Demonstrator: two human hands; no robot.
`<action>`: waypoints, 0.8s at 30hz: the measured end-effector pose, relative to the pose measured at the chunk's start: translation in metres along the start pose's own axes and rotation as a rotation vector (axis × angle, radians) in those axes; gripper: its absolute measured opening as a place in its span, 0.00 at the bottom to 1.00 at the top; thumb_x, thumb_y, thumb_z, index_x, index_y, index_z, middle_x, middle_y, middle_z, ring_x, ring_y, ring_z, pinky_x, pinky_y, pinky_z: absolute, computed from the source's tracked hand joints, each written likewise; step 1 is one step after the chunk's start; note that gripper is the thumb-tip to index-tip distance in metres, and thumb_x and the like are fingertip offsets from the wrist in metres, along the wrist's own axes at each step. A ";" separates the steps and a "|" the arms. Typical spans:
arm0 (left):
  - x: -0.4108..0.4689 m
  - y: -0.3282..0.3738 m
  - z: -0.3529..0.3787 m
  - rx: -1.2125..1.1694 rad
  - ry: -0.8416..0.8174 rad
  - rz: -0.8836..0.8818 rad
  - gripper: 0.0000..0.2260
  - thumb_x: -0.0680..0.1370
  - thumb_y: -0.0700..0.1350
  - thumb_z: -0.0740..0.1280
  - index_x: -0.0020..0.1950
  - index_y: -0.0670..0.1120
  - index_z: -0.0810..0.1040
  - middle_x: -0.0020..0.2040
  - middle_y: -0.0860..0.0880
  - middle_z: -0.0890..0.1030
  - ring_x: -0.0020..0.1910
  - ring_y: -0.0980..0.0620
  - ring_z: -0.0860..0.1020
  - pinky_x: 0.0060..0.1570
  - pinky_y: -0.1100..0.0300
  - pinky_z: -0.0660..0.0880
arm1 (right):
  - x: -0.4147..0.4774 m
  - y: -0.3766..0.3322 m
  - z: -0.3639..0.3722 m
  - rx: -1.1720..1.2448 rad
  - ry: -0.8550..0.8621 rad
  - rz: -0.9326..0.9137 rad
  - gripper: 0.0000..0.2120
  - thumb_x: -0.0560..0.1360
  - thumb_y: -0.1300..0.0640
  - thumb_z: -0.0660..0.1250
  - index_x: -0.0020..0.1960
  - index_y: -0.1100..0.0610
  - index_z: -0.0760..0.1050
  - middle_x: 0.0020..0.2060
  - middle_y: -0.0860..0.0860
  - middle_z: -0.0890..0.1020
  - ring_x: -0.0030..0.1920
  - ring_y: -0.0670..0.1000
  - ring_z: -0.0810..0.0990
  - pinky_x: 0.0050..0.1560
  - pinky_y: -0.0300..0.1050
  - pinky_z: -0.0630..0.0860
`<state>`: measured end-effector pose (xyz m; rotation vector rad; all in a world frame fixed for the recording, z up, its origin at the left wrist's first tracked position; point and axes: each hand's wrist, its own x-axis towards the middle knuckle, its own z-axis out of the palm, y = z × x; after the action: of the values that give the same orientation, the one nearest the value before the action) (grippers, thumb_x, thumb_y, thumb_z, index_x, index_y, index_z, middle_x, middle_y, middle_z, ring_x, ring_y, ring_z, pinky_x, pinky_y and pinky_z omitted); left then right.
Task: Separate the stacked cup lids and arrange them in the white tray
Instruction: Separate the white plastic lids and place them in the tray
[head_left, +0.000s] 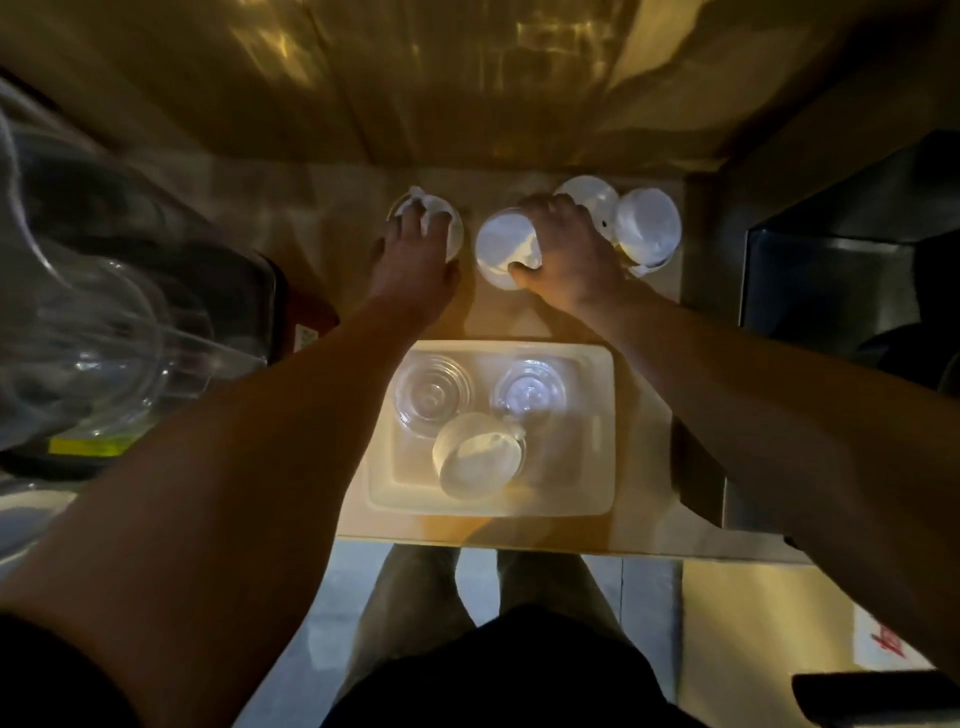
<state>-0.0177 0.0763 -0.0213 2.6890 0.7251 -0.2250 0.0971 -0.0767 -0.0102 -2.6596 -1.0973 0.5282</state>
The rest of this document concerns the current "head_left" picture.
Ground person's left forearm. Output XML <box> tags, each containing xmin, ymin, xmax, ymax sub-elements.
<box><xmin>0</xmin><ymin>299</ymin><xmax>451</xmax><ymax>728</ymax></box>

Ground white plastic tray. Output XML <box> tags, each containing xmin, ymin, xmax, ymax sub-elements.
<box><xmin>365</xmin><ymin>338</ymin><xmax>618</xmax><ymax>519</ymax></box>

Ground white label red print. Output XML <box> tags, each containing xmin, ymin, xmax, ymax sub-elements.
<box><xmin>851</xmin><ymin>603</ymin><xmax>935</xmax><ymax>673</ymax></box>

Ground person's grey trousers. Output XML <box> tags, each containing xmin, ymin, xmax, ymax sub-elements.
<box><xmin>333</xmin><ymin>543</ymin><xmax>631</xmax><ymax>706</ymax></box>

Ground person's black shirt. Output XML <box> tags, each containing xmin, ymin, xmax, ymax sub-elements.
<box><xmin>0</xmin><ymin>605</ymin><xmax>706</xmax><ymax>728</ymax></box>

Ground tall stack of white lids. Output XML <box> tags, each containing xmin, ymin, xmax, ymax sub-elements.
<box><xmin>431</xmin><ymin>410</ymin><xmax>529</xmax><ymax>502</ymax></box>

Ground steel pot machine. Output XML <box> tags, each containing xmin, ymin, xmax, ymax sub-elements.
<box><xmin>671</xmin><ymin>131</ymin><xmax>960</xmax><ymax>541</ymax></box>

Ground person's left hand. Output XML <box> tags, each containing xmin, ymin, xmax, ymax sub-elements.
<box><xmin>365</xmin><ymin>196</ymin><xmax>463</xmax><ymax>324</ymax></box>

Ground blender with clear cover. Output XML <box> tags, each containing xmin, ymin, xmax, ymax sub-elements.
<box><xmin>0</xmin><ymin>74</ymin><xmax>290</xmax><ymax>481</ymax></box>

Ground person's right forearm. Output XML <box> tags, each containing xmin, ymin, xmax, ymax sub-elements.
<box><xmin>592</xmin><ymin>292</ymin><xmax>960</xmax><ymax>676</ymax></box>

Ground steel round pot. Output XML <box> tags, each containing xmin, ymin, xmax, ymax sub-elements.
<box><xmin>854</xmin><ymin>322</ymin><xmax>960</xmax><ymax>399</ymax></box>

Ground black lever handle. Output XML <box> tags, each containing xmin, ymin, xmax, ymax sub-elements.
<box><xmin>791</xmin><ymin>669</ymin><xmax>960</xmax><ymax>728</ymax></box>

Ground person's right hand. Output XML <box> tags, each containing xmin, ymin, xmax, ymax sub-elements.
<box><xmin>508</xmin><ymin>193</ymin><xmax>639</xmax><ymax>316</ymax></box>

